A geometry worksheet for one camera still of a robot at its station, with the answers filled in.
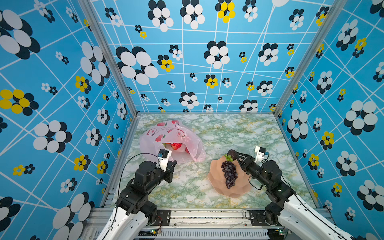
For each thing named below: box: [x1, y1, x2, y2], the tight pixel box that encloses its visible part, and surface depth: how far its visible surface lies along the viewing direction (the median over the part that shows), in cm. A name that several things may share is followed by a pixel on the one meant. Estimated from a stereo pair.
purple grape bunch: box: [221, 160, 238, 189], surface depth 86 cm
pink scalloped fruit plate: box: [208, 155, 251, 198], surface depth 85 cm
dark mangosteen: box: [227, 149, 237, 161], surface depth 76 cm
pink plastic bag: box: [139, 120, 206, 163], surface depth 91 cm
